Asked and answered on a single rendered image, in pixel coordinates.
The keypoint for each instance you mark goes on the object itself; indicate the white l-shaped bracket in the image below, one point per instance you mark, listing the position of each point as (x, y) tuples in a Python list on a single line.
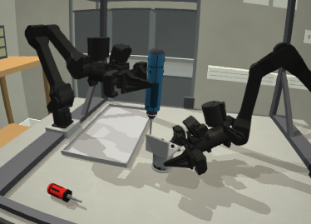
[(160, 147)]

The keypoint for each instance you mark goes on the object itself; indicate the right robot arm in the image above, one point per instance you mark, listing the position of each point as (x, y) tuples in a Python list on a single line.
[(79, 65)]

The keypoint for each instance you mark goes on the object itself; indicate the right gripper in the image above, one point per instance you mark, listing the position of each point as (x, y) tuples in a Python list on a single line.
[(128, 80)]

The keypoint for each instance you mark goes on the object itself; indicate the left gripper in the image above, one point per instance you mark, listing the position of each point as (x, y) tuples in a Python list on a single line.
[(186, 159)]

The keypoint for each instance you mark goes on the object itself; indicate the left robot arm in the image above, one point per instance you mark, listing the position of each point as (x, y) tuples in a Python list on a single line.
[(284, 55)]

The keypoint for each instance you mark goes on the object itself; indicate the blue cylinder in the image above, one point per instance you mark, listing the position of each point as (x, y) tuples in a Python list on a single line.
[(155, 70)]

